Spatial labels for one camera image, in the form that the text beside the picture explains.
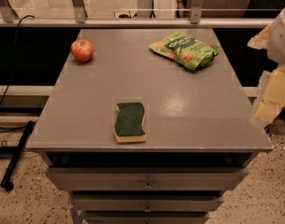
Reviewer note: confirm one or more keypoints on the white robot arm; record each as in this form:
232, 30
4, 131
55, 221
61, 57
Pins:
272, 39

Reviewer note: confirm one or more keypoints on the grey drawer cabinet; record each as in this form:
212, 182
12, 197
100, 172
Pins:
192, 120

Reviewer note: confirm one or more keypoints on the green and yellow sponge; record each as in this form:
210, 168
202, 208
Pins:
129, 123

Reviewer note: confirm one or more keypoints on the middle drawer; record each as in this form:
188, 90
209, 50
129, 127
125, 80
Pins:
146, 203

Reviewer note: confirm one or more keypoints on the top drawer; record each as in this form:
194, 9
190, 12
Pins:
144, 179

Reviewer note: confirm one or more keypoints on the drawer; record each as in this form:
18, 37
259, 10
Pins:
146, 203
153, 218
144, 179

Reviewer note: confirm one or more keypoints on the red apple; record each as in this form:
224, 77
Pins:
82, 50

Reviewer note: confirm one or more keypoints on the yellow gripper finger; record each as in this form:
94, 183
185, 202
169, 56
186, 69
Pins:
270, 97

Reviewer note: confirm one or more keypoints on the bottom drawer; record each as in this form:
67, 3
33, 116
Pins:
153, 218

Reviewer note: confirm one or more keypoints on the black rod on floor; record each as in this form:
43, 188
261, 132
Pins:
6, 183

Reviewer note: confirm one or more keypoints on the metal railing frame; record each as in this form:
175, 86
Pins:
145, 15

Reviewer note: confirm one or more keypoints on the green snack bag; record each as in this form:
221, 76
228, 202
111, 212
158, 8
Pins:
185, 50

